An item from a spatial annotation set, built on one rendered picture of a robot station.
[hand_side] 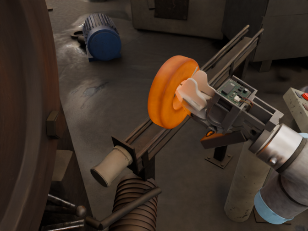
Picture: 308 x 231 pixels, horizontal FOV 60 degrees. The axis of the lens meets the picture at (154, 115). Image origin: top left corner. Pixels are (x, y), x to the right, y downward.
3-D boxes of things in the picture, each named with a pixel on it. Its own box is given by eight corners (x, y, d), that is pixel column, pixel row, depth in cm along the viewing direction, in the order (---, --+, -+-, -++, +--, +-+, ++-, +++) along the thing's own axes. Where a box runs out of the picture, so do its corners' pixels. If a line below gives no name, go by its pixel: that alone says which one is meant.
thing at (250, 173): (225, 222, 125) (252, 145, 92) (222, 199, 134) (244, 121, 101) (251, 223, 125) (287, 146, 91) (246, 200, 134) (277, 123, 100)
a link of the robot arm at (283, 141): (283, 151, 52) (267, 178, 47) (262, 137, 53) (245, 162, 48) (307, 129, 46) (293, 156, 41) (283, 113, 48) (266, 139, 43)
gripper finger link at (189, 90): (178, 62, 52) (217, 88, 49) (171, 84, 56) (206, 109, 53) (169, 68, 50) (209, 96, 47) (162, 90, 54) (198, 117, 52)
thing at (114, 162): (92, 178, 67) (87, 165, 63) (117, 155, 72) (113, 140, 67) (109, 191, 64) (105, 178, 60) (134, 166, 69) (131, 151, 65)
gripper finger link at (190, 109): (192, 90, 54) (228, 115, 51) (189, 96, 55) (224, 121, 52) (178, 101, 51) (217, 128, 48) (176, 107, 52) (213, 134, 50)
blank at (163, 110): (164, 132, 63) (176, 138, 62) (135, 108, 50) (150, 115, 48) (194, 76, 65) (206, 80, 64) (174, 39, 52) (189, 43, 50)
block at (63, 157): (40, 241, 62) (2, 178, 47) (52, 210, 68) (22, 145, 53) (85, 244, 62) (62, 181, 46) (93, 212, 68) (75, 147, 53)
